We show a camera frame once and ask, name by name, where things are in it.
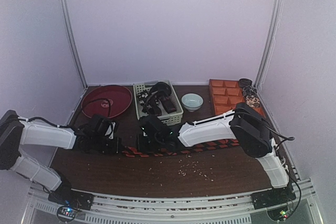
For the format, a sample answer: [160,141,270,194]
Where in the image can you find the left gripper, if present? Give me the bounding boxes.
[91,134,123,154]

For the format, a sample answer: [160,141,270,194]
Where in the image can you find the red navy striped tie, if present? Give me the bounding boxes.
[121,139,240,157]

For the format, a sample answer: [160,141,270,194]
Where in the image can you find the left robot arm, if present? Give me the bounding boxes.
[1,110,122,205]

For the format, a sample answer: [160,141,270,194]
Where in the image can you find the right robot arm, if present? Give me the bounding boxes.
[136,102,289,204]

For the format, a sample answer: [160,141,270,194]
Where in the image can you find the dark ties in basket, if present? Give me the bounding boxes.
[136,81,177,116]

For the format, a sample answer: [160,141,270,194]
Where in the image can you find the beige plastic basket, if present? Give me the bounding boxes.
[133,80,184,125]

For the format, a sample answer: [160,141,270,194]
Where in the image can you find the red round tray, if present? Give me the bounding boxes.
[81,85,133,119]

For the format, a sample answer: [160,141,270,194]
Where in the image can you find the pale blue ceramic bowl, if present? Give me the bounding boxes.
[181,93,204,112]

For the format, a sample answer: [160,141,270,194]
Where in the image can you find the orange compartment organizer box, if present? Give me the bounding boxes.
[209,79,265,116]

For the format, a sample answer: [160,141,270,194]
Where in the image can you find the rolled patterned tie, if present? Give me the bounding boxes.
[242,86,257,98]
[245,96,261,108]

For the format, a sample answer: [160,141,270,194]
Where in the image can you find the rolled dark tie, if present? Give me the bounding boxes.
[238,78,253,88]

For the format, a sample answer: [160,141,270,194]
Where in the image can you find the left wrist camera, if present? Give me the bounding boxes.
[104,122,116,140]

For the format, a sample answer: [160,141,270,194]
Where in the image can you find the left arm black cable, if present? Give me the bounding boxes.
[39,98,112,130]

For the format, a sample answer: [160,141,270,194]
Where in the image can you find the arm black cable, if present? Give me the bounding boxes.
[39,98,112,130]
[258,118,302,209]

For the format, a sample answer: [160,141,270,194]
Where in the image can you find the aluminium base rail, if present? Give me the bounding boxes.
[26,178,323,224]

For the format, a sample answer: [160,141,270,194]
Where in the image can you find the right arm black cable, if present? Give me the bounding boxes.
[258,118,302,209]

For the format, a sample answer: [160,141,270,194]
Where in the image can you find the left aluminium frame post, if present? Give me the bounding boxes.
[60,0,88,89]

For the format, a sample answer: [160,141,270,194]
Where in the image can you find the aluminium frame post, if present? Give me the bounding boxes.
[255,0,284,90]
[60,0,88,89]

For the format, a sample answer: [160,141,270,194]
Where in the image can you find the right aluminium frame post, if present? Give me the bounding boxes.
[255,0,284,90]

